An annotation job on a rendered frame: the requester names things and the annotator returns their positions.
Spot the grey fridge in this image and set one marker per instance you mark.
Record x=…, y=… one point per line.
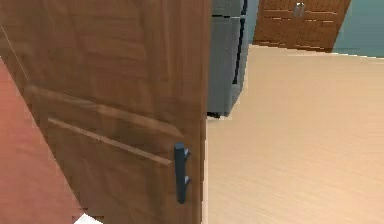
x=224, y=63

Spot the brown wooden room door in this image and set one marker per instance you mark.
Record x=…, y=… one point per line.
x=110, y=76

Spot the brown wooden panelled door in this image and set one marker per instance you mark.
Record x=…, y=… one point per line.
x=296, y=26

